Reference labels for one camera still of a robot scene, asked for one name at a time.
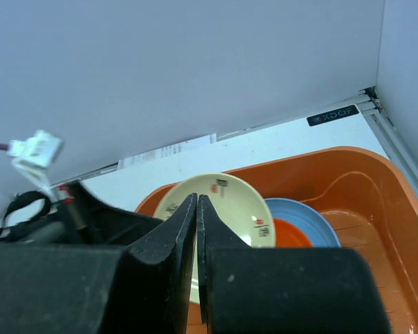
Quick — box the light blue round plate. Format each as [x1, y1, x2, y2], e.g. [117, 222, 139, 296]
[265, 198, 341, 248]

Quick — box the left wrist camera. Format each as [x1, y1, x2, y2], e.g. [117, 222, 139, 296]
[7, 130, 63, 201]

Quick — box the beige patterned small plate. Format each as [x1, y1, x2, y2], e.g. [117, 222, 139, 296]
[155, 173, 277, 304]

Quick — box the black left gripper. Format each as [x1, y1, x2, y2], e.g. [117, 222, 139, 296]
[0, 181, 162, 246]

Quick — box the orange small round plate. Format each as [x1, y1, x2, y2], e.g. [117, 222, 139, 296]
[274, 218, 313, 248]

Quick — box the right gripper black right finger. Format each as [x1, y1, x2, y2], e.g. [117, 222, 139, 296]
[196, 195, 392, 333]

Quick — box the orange plastic bin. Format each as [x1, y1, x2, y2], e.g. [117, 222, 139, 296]
[134, 146, 418, 334]

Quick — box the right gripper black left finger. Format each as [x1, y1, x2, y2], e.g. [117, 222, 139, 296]
[0, 194, 198, 333]

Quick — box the black logo sticker right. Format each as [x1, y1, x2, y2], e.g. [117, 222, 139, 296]
[307, 104, 359, 127]

